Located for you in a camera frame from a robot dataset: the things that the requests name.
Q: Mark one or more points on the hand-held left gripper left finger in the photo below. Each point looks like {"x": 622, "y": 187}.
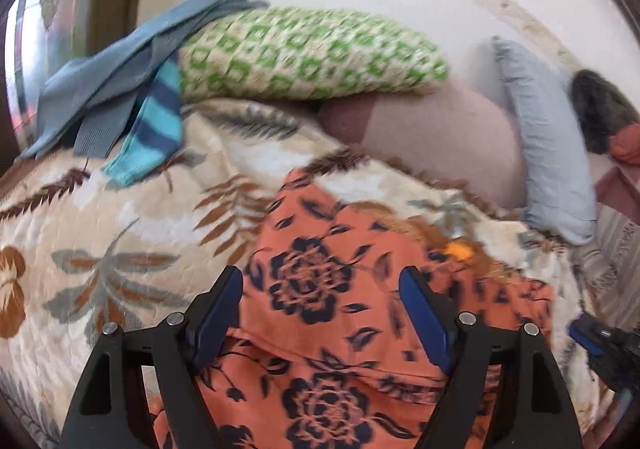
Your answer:
{"x": 217, "y": 324}

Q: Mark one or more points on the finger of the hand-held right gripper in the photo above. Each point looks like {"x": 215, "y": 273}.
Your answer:
{"x": 582, "y": 334}

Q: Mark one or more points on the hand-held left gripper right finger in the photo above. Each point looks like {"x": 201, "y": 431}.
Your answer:
{"x": 422, "y": 319}

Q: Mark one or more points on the orange floral garment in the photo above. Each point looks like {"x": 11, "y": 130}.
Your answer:
{"x": 320, "y": 279}

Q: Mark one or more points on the beige striped cloth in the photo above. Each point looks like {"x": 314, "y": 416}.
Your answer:
{"x": 615, "y": 259}

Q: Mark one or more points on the floral leaf-print blanket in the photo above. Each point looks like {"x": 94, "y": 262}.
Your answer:
{"x": 100, "y": 239}

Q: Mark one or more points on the pink quilted cushion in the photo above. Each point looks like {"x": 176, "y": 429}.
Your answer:
{"x": 450, "y": 144}

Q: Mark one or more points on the red-orange cloth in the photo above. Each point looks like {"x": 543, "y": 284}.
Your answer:
{"x": 627, "y": 146}

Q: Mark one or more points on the light blue pillow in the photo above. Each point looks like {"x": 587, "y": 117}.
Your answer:
{"x": 545, "y": 144}

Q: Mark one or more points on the teal striped garment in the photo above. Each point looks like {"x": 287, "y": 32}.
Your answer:
{"x": 155, "y": 129}

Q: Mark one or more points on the grey ribbed garment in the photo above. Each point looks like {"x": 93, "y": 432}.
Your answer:
{"x": 107, "y": 129}

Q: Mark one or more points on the dark grey furry cloth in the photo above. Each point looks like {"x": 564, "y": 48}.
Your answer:
{"x": 600, "y": 109}

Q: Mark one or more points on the blue-grey garment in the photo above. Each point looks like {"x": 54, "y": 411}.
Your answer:
{"x": 90, "y": 89}

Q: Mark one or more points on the green patterned pillow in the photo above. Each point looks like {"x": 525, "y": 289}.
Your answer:
{"x": 310, "y": 54}

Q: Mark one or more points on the window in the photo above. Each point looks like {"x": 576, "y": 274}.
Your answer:
{"x": 45, "y": 19}

